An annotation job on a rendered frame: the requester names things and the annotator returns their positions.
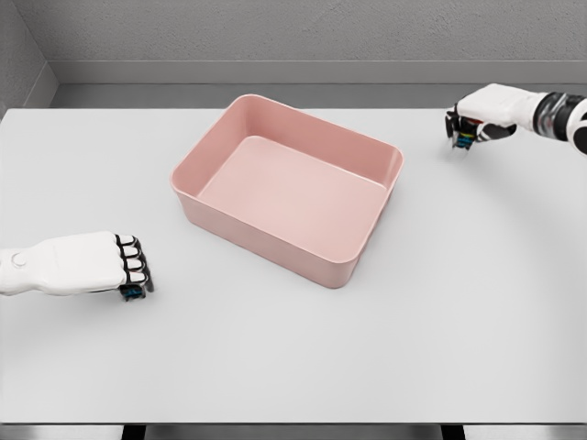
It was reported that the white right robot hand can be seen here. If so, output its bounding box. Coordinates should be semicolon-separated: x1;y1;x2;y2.
444;82;525;150

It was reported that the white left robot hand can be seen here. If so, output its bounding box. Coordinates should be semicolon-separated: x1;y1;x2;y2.
35;230;156;303

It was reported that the pink rectangular plastic basket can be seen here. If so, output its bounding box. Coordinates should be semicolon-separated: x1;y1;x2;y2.
170;93;405;291

